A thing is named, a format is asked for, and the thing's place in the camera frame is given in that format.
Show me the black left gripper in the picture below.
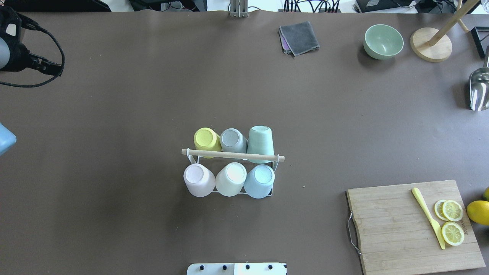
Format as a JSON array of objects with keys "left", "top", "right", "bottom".
[{"left": 6, "top": 44, "right": 63, "bottom": 76}]

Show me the pink plastic cup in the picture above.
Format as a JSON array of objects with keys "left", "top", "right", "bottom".
[{"left": 183, "top": 163, "right": 215, "bottom": 198}]

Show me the green plastic cup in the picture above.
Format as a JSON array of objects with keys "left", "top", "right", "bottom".
[{"left": 247, "top": 125, "right": 275, "bottom": 155}]

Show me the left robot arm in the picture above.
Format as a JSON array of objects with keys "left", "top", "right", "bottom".
[{"left": 0, "top": 38, "right": 63, "bottom": 155}]

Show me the yellow plastic cup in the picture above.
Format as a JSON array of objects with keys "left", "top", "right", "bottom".
[{"left": 193, "top": 127, "right": 222, "bottom": 152}]

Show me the grey plastic cup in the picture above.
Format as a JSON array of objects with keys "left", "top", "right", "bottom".
[{"left": 220, "top": 128, "right": 248, "bottom": 153}]

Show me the white plastic cup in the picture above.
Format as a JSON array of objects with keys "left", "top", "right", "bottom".
[{"left": 215, "top": 162, "right": 247, "bottom": 197}]

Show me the light blue plastic cup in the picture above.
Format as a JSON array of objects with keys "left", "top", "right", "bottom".
[{"left": 243, "top": 164, "right": 275, "bottom": 199}]

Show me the purple cloth under grey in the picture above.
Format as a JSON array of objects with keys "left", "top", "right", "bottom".
[{"left": 279, "top": 31, "right": 291, "bottom": 54}]

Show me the grey folded cloth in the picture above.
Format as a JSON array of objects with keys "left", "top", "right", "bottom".
[{"left": 279, "top": 21, "right": 320, "bottom": 56}]

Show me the green bowl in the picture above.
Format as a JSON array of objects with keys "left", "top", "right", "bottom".
[{"left": 363, "top": 24, "right": 404, "bottom": 60}]

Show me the wooden stand with round base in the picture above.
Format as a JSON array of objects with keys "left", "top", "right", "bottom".
[{"left": 410, "top": 0, "right": 479, "bottom": 63}]

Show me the wooden cutting board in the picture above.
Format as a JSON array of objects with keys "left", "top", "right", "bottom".
[{"left": 347, "top": 180, "right": 486, "bottom": 275}]

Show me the yellow plastic knife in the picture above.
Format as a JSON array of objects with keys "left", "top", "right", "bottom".
[{"left": 412, "top": 187, "right": 446, "bottom": 249}]

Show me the lemon slice hidden behind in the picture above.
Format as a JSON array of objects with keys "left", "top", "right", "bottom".
[{"left": 434, "top": 199, "right": 449, "bottom": 221}]

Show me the lemon slice upper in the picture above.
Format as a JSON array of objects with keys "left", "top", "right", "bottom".
[{"left": 441, "top": 200, "right": 463, "bottom": 222}]

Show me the lemon slice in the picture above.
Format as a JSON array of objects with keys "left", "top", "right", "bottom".
[
  {"left": 441, "top": 200, "right": 463, "bottom": 222},
  {"left": 441, "top": 221, "right": 465, "bottom": 246}
]

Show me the metal scoop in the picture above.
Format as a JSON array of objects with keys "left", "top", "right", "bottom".
[{"left": 469, "top": 47, "right": 489, "bottom": 111}]

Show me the lemon slice lower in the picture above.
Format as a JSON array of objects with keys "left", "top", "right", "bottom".
[{"left": 441, "top": 221, "right": 465, "bottom": 246}]

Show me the whole yellow lemon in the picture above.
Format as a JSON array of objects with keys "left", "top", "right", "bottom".
[{"left": 466, "top": 200, "right": 489, "bottom": 226}]

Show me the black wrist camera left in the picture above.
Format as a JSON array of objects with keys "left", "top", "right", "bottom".
[{"left": 0, "top": 5, "right": 41, "bottom": 42}]

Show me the white wire cup rack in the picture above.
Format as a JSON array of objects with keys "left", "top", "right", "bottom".
[{"left": 181, "top": 148, "right": 285, "bottom": 197}]

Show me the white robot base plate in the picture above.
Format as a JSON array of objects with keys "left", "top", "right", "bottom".
[{"left": 186, "top": 262, "right": 288, "bottom": 275}]

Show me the black frame object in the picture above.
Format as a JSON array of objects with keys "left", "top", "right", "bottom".
[{"left": 470, "top": 26, "right": 489, "bottom": 59}]

